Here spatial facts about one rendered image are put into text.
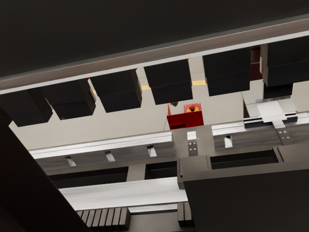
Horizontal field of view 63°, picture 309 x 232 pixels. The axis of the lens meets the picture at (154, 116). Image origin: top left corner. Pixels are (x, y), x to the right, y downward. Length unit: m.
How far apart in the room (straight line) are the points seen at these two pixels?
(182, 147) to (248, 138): 0.29
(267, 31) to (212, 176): 0.34
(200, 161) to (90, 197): 0.42
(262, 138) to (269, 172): 0.66
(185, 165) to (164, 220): 0.20
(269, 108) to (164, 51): 0.65
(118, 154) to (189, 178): 0.73
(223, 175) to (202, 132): 0.77
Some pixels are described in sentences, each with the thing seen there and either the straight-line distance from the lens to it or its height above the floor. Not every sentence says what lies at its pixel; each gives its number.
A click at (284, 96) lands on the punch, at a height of 1.09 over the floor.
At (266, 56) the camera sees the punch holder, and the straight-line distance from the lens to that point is 0.91.
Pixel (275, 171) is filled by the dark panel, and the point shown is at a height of 1.34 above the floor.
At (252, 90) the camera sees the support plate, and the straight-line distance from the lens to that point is 1.26.
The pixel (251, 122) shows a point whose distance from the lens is 1.08.
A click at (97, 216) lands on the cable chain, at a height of 1.04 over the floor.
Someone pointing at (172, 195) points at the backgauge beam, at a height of 0.98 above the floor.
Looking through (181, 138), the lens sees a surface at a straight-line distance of 1.22.
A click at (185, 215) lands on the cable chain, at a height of 1.04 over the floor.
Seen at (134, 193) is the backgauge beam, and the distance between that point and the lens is 0.94.
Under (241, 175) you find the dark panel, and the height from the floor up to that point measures 1.34.
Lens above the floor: 1.72
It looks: 37 degrees down
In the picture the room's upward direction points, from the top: 17 degrees counter-clockwise
